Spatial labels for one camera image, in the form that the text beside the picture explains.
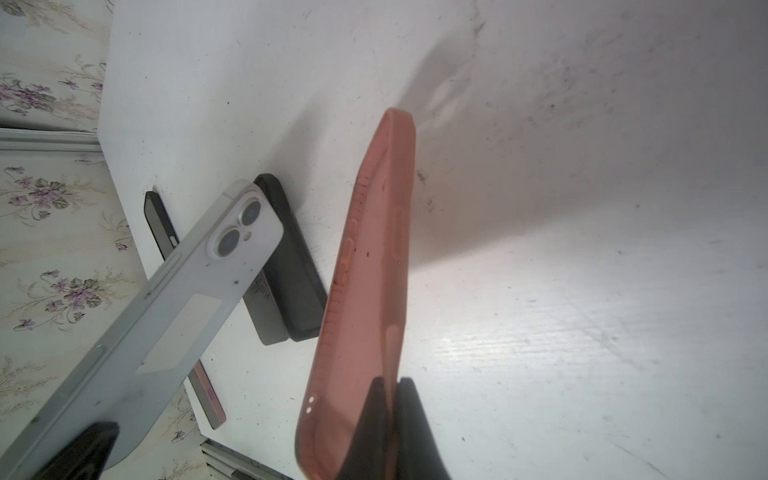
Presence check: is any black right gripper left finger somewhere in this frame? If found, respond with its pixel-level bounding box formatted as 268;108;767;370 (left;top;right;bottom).
336;377;391;480

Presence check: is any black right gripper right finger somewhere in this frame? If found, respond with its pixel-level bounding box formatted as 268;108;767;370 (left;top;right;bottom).
394;377;451;480

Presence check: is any black phone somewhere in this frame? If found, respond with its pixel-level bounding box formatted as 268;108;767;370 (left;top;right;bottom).
144;190;179;260

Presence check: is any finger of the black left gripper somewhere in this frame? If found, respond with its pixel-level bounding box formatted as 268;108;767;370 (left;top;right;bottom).
31;422;120;480

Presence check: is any black phone case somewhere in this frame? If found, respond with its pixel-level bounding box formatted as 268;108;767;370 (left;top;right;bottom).
255;174;328;342

